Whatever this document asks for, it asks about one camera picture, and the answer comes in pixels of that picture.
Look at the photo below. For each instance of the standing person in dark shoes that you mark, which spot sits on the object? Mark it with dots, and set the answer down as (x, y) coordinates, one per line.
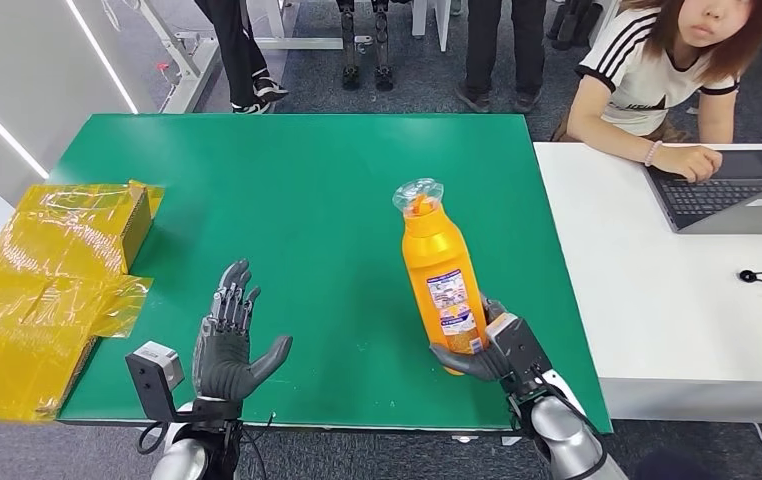
(527, 46)

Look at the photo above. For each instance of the standing person with sneakers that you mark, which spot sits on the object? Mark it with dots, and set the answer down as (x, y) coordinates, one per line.
(238, 46)

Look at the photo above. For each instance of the seated person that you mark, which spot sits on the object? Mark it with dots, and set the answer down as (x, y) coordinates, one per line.
(639, 79)

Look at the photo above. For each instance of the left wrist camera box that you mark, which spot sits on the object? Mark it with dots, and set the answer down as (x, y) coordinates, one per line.
(152, 378)

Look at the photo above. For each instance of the white metal frame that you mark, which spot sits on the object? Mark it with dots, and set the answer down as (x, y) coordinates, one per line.
(189, 73)

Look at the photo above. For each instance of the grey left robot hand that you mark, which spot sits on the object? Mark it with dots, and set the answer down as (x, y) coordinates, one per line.
(222, 364)

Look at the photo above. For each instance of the orange plastic bottle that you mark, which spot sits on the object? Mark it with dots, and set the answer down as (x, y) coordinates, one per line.
(434, 258)

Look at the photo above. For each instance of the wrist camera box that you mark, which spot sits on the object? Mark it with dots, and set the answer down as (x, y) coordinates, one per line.
(152, 378)
(520, 351)

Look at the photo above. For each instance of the black humanoid robot legs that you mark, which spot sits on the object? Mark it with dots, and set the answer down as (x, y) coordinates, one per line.
(349, 46)

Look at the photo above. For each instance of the green table mat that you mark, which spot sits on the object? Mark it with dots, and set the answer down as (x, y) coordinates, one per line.
(301, 199)

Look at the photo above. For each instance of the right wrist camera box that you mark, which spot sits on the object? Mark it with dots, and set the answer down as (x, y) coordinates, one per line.
(520, 351)

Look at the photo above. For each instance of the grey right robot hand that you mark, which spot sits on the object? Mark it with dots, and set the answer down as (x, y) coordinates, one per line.
(474, 368)

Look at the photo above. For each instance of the grey laptop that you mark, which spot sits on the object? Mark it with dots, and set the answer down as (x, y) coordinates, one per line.
(732, 195)

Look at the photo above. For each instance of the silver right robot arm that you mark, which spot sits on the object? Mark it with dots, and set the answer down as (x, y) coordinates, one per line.
(566, 440)

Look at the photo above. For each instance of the white table legs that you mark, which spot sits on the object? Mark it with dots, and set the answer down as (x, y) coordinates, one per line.
(301, 44)

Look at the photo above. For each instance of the yellow film-wrapped cardboard box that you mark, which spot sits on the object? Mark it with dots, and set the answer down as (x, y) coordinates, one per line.
(36, 311)

